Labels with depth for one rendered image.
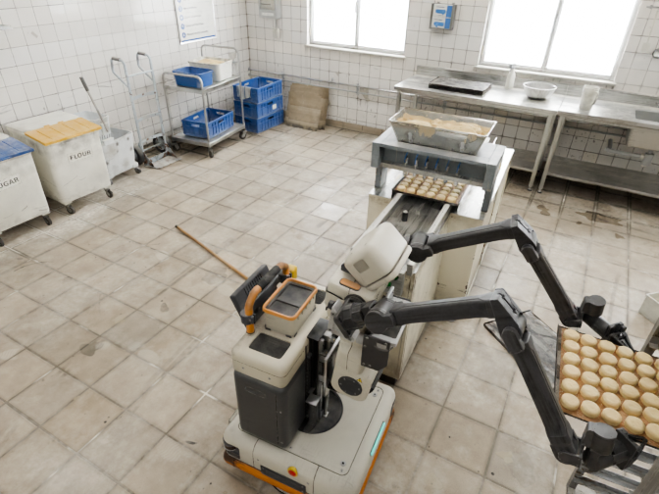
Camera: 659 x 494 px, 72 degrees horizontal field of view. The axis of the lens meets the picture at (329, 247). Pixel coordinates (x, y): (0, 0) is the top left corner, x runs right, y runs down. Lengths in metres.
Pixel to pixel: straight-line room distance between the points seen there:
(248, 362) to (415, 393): 1.25
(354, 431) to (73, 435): 1.47
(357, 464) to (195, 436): 0.91
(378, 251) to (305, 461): 1.06
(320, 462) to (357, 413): 0.30
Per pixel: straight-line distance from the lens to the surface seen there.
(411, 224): 2.61
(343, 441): 2.22
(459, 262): 2.95
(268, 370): 1.81
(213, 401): 2.77
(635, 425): 1.64
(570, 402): 1.59
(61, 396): 3.08
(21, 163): 4.52
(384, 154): 2.88
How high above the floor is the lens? 2.13
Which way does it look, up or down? 33 degrees down
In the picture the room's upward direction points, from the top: 2 degrees clockwise
